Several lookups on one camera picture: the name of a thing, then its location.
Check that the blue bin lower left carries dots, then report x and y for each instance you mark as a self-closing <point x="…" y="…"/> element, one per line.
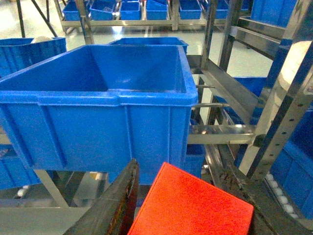
<point x="13" y="173"/>

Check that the stainless steel shelf frame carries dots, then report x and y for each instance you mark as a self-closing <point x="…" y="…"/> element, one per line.
<point x="252" y="99"/>

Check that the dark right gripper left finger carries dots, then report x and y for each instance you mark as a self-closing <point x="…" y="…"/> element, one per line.
<point x="113" y="212"/>

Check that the large blue plastic bin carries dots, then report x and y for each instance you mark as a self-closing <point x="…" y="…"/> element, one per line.
<point x="96" y="107"/>

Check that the blue bin left shelf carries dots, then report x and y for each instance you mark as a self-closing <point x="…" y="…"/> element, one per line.
<point x="19" y="53"/>

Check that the white roller track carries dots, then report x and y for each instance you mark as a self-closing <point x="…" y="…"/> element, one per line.
<point x="279" y="195"/>

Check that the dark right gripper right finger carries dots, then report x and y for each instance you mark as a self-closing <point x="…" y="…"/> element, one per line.
<point x="268" y="217"/>

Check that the far rack of blue bins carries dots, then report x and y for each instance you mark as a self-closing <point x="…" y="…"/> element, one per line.
<point x="151" y="10"/>

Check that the blue bin behind large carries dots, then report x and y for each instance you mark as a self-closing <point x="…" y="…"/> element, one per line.
<point x="175" y="41"/>

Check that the red magnetic block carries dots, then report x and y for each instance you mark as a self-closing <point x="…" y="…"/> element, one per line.
<point x="179" y="203"/>

